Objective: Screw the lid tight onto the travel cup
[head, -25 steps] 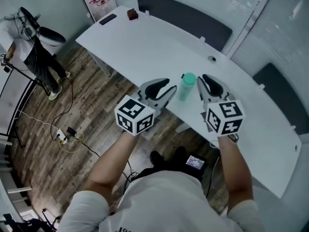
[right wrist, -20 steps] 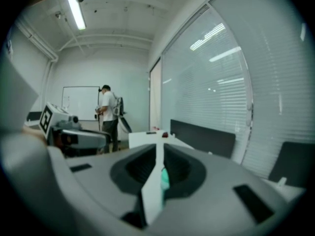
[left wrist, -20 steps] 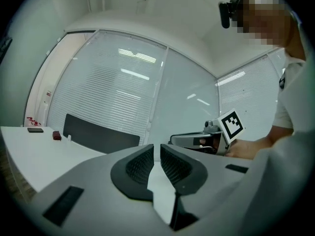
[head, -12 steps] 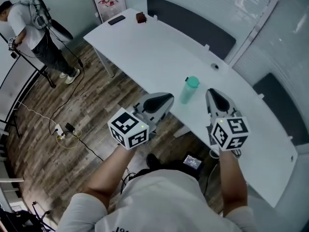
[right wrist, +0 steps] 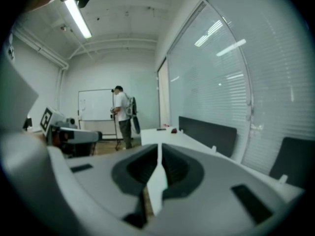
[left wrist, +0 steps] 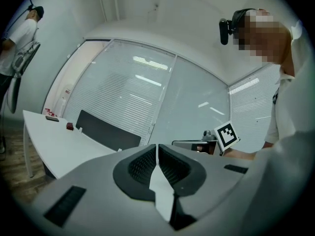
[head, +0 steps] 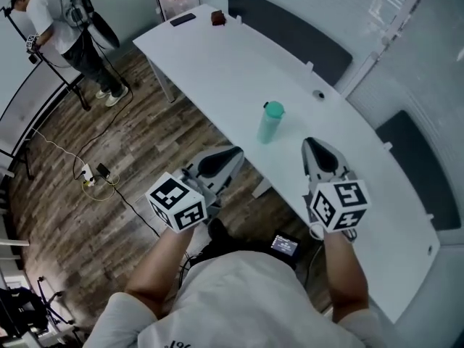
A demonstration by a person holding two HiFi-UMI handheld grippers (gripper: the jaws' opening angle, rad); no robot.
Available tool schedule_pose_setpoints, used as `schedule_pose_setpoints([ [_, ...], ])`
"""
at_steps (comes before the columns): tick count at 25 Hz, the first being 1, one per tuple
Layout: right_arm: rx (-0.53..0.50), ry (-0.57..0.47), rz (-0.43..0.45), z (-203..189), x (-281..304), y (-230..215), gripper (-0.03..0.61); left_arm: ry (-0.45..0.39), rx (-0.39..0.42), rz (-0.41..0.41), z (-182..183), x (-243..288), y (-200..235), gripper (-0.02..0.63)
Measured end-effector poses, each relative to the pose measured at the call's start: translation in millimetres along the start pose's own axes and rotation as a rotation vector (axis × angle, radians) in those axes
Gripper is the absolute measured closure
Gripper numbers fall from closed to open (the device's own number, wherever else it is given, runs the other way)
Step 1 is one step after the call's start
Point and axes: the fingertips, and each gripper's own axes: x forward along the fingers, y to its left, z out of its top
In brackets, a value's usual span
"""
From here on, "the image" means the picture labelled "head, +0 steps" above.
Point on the person's left forearm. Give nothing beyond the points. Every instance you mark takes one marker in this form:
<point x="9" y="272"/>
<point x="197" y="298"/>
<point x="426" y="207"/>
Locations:
<point x="163" y="274"/>

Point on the black power adapter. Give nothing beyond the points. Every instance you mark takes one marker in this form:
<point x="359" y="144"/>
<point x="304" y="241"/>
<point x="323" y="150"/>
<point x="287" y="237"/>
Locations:
<point x="103" y="171"/>

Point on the teal water bottle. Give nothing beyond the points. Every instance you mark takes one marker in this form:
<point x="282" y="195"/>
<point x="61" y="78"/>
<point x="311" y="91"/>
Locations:
<point x="268" y="129"/>

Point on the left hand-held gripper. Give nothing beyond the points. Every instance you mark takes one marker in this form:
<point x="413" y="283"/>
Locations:
<point x="177" y="203"/>

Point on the person's black trousers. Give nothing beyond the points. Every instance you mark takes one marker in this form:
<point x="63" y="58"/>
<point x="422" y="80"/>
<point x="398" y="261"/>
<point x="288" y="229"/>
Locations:
<point x="246" y="247"/>

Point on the black chair with star base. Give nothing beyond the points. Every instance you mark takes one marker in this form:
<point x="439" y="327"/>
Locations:
<point x="21" y="310"/>

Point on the white power strip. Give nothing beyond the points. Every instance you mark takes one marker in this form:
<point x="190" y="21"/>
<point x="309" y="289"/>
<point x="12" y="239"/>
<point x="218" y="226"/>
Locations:
<point x="88" y="174"/>

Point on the green round plastic cap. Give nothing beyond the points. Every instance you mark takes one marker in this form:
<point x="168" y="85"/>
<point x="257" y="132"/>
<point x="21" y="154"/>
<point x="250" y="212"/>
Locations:
<point x="274" y="109"/>

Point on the dark red small box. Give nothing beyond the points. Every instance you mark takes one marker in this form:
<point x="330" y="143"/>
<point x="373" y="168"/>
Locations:
<point x="218" y="17"/>

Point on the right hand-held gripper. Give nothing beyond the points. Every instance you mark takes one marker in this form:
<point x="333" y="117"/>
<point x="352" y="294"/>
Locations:
<point x="339" y="205"/>

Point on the dark desk partition panel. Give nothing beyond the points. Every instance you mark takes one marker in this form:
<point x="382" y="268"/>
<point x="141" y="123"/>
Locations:
<point x="417" y="169"/>
<point x="290" y="31"/>

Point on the whiteboard on black stand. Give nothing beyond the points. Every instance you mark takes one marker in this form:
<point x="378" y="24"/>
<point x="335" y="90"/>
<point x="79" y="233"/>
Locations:
<point x="21" y="96"/>

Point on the small black display device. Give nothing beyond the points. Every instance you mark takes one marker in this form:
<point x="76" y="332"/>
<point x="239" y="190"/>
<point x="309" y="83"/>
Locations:
<point x="284" y="247"/>

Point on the white table leg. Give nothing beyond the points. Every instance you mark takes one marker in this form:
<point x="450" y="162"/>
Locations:
<point x="163" y="82"/>
<point x="261" y="189"/>

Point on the white shelf unit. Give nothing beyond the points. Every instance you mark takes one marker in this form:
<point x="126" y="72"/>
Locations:
<point x="9" y="243"/>

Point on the person's right forearm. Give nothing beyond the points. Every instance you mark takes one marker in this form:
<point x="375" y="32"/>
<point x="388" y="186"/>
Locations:
<point x="346" y="277"/>

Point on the person's left black shoe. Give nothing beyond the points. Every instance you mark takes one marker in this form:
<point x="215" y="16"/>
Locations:
<point x="217" y="232"/>

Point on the person's white t-shirt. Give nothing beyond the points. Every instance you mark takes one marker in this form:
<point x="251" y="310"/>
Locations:
<point x="239" y="303"/>

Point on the black phone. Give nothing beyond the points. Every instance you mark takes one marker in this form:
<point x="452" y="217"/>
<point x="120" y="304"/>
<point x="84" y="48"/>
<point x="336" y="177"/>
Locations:
<point x="183" y="19"/>

